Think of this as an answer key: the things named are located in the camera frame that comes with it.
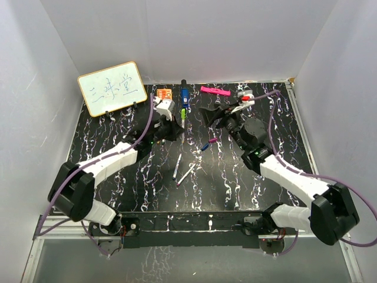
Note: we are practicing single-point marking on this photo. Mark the aluminium front rail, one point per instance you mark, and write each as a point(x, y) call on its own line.
point(59, 228)

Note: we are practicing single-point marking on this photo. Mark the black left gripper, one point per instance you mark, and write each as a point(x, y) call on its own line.
point(175, 130)

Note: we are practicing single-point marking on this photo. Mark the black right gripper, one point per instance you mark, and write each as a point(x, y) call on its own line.
point(211, 115)

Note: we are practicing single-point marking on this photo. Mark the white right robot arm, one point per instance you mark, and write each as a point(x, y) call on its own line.
point(329, 211)

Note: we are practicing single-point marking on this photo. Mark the lime green pen cap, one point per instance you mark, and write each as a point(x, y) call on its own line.
point(183, 114)

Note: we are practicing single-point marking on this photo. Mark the orange spiral notepad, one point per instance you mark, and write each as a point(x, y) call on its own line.
point(164, 93)

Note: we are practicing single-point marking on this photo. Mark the white pen blue tip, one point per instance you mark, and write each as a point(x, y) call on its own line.
point(177, 166)

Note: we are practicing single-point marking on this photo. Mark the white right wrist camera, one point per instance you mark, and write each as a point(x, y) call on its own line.
point(246, 100)

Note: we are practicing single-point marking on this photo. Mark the white pen purple tip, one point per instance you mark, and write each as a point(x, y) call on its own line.
point(185, 175)

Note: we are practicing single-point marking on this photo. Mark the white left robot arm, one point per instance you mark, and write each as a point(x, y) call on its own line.
point(73, 189)

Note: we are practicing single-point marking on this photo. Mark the small whiteboard with writing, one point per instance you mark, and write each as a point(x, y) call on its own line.
point(112, 88)

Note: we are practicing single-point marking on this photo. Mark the blue stapler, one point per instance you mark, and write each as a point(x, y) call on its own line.
point(184, 94)

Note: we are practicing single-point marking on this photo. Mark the blue pen cap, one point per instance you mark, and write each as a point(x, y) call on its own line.
point(205, 147)

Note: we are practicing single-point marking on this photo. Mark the pink utility knife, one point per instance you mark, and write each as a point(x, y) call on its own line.
point(215, 91)

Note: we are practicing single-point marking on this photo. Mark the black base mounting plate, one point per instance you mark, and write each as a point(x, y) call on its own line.
point(233, 238)

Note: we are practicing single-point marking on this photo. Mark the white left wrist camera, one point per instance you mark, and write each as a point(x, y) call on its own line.
point(165, 107)

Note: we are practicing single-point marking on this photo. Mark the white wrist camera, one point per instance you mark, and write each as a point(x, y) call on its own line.
point(165, 107)
point(246, 100)

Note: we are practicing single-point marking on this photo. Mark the white pen orange tip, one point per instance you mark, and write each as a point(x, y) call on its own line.
point(183, 133)

